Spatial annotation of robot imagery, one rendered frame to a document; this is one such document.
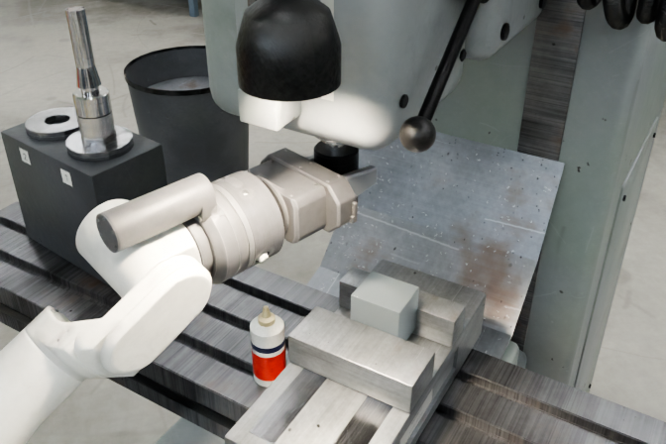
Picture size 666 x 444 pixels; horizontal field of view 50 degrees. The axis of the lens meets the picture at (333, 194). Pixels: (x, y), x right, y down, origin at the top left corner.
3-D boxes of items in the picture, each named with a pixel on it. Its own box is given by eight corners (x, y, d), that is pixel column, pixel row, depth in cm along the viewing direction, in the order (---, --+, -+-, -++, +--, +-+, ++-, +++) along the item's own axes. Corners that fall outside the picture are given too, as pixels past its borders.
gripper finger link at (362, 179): (371, 185, 77) (329, 206, 73) (372, 160, 75) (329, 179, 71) (382, 191, 76) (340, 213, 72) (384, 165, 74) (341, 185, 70)
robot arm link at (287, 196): (359, 166, 67) (261, 214, 60) (357, 250, 72) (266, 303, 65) (273, 126, 75) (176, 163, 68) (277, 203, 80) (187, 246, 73)
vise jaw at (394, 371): (409, 414, 73) (412, 387, 71) (287, 362, 80) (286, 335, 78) (433, 378, 78) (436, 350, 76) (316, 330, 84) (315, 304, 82)
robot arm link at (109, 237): (251, 289, 67) (144, 349, 60) (184, 231, 72) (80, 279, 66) (254, 192, 60) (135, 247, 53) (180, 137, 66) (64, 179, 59)
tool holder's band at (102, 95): (105, 89, 99) (103, 82, 98) (113, 101, 95) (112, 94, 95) (69, 95, 97) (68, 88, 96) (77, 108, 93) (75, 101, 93)
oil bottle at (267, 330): (274, 392, 85) (270, 322, 80) (247, 380, 87) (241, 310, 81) (292, 372, 88) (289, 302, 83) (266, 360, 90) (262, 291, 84)
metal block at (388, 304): (396, 355, 79) (399, 313, 76) (349, 336, 82) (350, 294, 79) (416, 327, 83) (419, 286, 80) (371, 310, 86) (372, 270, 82)
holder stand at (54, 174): (113, 290, 102) (88, 167, 92) (26, 237, 113) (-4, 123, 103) (177, 252, 110) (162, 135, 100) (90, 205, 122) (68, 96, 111)
